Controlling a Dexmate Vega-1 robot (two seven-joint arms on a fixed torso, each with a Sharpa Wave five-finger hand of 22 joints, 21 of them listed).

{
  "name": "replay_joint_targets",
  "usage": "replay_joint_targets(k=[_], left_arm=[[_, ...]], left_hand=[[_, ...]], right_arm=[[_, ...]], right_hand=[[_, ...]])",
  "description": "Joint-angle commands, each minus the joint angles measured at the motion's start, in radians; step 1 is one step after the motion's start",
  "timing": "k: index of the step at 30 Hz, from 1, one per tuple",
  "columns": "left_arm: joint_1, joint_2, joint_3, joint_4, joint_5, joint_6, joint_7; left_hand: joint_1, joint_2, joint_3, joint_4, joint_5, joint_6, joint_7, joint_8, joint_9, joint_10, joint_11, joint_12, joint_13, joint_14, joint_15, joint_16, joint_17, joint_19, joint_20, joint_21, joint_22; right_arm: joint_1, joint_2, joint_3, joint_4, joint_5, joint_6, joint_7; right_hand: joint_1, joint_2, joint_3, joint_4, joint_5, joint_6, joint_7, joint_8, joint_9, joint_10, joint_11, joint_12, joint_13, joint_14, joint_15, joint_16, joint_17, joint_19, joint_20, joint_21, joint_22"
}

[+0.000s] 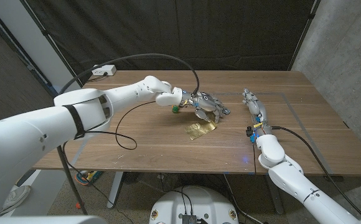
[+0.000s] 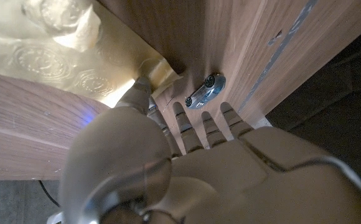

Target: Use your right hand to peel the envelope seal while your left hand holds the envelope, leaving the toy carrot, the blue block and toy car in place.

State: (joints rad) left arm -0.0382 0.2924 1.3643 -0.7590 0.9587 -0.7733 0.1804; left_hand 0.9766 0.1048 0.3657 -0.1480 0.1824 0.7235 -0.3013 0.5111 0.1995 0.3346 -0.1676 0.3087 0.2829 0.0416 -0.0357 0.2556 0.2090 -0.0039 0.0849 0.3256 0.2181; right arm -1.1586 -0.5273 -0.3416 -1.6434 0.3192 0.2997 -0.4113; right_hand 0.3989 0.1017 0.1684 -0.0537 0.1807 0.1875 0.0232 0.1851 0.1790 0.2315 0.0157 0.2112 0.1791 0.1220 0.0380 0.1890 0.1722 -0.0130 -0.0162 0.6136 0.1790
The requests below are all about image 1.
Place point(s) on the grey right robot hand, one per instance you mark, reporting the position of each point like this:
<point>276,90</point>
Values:
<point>255,105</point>

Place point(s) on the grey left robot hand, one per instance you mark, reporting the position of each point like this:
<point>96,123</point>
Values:
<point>207,102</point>

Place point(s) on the gold foil envelope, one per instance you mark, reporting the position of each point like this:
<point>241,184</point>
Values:
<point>199,129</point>

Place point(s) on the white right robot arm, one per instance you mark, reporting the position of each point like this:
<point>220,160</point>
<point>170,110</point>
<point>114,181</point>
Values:
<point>292,180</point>

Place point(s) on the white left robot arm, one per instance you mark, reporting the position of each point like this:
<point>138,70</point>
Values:
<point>43,130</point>

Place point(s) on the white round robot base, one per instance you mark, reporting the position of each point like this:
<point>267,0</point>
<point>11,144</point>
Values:
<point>196,202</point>

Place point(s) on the orange toy carrot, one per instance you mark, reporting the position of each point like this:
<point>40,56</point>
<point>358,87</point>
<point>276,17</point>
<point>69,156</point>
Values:
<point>175,109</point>

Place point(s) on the colourful toy vehicle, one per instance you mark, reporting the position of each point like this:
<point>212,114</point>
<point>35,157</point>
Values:
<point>88,178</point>

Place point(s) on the black backdrop curtain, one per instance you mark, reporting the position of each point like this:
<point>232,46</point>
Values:
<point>230,31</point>

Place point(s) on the white table leg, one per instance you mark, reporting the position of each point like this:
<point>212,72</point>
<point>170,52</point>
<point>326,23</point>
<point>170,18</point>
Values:
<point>269,193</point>
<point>115,189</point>

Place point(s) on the black floor fan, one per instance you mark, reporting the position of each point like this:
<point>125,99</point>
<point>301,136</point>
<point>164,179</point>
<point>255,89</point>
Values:
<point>130,178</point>

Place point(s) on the white power strip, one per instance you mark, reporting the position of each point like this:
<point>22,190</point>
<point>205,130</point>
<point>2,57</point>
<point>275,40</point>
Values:
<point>103,70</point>

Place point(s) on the black electronics box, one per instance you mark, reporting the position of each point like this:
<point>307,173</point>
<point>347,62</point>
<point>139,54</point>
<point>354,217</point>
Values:
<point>190,219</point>

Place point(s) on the small orange disc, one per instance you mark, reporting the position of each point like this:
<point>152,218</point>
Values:
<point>78,206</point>

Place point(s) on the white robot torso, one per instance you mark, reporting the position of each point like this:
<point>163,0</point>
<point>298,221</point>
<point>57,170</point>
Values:
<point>43,220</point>

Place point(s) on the white sneaker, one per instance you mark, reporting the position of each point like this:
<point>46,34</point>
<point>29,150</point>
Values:
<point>14,199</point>

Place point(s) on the black backdrop frame pole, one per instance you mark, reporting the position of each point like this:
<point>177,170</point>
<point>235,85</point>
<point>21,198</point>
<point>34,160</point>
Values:
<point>305,31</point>
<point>43,31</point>

